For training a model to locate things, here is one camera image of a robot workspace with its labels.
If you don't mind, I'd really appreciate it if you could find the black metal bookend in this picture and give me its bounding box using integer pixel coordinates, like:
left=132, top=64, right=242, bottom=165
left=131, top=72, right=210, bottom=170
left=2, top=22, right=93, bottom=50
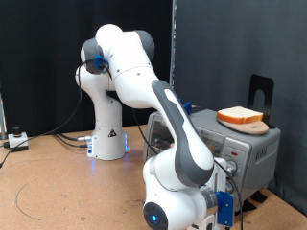
left=248, top=74, right=278, bottom=129

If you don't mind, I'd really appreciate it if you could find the round wooden board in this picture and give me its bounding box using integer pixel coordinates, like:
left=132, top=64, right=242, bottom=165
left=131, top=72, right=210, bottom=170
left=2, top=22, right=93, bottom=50
left=217, top=118, right=271, bottom=136

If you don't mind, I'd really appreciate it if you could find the tall metal frame pole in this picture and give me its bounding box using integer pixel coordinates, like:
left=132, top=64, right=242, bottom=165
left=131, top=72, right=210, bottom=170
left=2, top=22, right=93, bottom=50
left=168, top=0, right=177, bottom=89

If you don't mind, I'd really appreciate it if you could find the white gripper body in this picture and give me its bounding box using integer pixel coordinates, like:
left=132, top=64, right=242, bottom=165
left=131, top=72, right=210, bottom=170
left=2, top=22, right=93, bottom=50
left=207, top=156, right=229, bottom=195

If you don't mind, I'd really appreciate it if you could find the short metal pole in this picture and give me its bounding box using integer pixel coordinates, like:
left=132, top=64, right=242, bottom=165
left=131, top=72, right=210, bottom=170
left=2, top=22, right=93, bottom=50
left=0, top=92, right=7, bottom=140

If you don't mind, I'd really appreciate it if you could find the blue cable clip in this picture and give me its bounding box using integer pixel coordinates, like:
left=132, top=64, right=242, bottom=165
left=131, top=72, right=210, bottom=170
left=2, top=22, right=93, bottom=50
left=93, top=55, right=110, bottom=74

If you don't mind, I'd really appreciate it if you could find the white box with black button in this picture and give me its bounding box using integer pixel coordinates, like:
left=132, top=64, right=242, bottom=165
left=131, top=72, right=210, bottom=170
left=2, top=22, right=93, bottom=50
left=8, top=126, right=30, bottom=152

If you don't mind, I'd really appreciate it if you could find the black cable with silver plug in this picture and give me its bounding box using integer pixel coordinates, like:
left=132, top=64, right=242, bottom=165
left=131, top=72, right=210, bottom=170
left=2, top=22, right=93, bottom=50
left=52, top=130, right=94, bottom=142

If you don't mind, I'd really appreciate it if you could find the black base cable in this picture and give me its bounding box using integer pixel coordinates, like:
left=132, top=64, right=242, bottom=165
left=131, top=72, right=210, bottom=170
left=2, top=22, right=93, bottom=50
left=54, top=133, right=90, bottom=149

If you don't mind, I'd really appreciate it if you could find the glass oven door with handle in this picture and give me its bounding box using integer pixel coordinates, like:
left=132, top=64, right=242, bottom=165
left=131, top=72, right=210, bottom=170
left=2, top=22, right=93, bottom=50
left=146, top=113, right=226, bottom=161

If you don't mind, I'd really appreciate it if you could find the white bread slice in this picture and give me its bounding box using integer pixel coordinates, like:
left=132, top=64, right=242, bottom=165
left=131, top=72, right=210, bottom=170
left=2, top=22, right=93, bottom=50
left=216, top=105, right=264, bottom=126

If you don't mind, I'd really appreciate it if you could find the black camera cable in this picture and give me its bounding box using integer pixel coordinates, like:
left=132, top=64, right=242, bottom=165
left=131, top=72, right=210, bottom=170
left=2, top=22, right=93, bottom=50
left=106, top=68, right=244, bottom=230

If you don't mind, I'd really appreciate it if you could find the grey curtain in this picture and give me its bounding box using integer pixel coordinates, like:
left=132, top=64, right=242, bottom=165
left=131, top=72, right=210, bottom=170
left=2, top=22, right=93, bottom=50
left=174, top=0, right=307, bottom=217

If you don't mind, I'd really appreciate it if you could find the silver oven knob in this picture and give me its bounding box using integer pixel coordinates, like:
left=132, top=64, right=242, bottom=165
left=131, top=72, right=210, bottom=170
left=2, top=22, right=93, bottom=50
left=224, top=180, right=235, bottom=194
left=225, top=159, right=239, bottom=176

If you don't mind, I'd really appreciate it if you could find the silver toaster oven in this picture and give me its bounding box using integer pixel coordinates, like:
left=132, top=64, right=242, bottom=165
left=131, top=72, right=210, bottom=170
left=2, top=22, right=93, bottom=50
left=145, top=108, right=282, bottom=212

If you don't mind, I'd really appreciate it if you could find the black hanging cable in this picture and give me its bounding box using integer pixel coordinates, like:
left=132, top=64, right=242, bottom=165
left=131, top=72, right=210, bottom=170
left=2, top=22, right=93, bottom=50
left=0, top=58, right=97, bottom=169

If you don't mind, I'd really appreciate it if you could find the black curtain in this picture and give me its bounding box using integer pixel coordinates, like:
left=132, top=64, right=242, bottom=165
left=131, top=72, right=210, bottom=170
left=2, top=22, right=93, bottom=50
left=0, top=0, right=174, bottom=138

